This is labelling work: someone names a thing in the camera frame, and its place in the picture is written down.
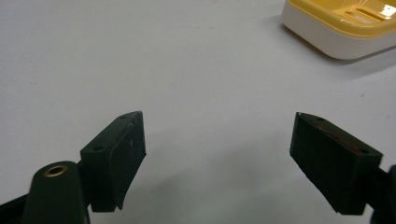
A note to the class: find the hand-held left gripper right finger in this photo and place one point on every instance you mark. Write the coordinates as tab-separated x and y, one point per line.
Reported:
327	165

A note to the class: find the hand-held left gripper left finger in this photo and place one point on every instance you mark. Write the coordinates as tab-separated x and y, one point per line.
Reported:
115	161

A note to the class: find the yellow and white soap dish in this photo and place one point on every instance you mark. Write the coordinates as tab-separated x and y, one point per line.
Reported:
323	34

